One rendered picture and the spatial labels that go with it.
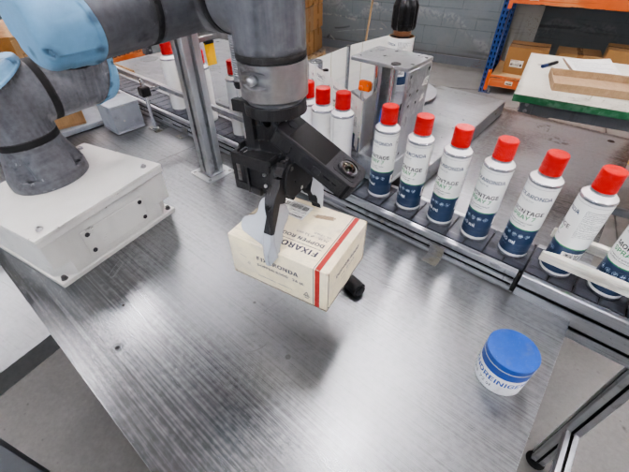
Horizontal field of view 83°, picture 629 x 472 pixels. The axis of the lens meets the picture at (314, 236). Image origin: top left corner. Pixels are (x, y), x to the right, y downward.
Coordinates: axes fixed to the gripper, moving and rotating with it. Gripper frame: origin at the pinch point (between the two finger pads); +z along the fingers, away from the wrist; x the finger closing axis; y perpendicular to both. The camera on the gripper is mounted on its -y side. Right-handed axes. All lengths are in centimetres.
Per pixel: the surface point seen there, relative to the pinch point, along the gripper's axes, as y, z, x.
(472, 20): 58, 50, -477
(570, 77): -39, 21, -181
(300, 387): -6.7, 17.6, 12.1
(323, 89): 15.5, -8.4, -35.9
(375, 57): 6.8, -14.1, -42.5
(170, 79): 76, 0, -46
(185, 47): 44, -16, -26
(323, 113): 15.0, -3.5, -34.9
